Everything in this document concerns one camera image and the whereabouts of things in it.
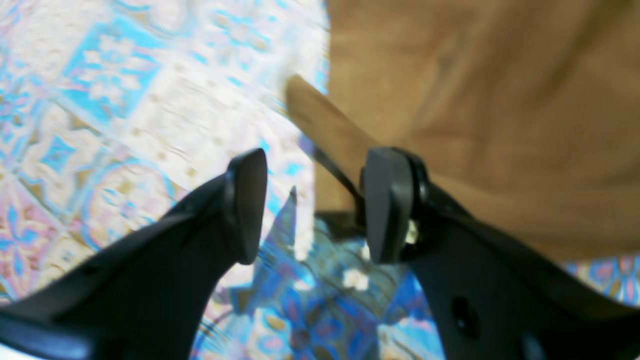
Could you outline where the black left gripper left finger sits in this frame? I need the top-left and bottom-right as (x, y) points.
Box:
(0, 148), (268, 360)

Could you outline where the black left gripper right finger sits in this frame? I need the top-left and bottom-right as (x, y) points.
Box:
(361, 147), (640, 360)

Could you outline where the brown t-shirt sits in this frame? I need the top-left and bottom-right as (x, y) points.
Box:
(285, 0), (640, 260)

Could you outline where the patterned tablecloth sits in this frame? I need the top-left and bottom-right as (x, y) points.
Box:
(1, 0), (639, 360)

